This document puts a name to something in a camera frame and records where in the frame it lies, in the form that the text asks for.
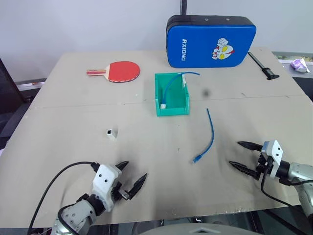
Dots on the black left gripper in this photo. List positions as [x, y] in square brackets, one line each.
[120, 193]

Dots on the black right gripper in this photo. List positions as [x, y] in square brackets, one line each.
[264, 166]

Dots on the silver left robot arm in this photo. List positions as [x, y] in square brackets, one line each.
[75, 215]

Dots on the small white cube adapter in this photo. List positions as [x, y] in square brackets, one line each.
[110, 133]

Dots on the grey rounded robot body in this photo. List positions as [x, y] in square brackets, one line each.
[195, 228]

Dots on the black hand tool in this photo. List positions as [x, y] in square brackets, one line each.
[267, 72]

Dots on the green plastic bin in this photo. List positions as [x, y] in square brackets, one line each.
[174, 100]

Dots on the red table tennis paddle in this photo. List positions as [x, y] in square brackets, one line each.
[123, 71]

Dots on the purple white crumpled cloth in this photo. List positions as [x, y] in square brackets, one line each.
[299, 64]

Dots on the blue kick pad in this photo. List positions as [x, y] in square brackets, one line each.
[203, 41]

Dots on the black case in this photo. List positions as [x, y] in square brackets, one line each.
[8, 90]

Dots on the black pole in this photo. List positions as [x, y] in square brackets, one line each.
[183, 7]

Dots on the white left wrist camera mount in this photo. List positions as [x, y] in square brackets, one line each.
[105, 178]

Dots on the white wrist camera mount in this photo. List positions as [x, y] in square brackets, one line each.
[105, 178]
[275, 153]

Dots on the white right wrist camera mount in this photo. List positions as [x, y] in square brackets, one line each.
[275, 153]

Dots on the grey metal rail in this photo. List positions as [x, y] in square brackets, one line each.
[30, 85]

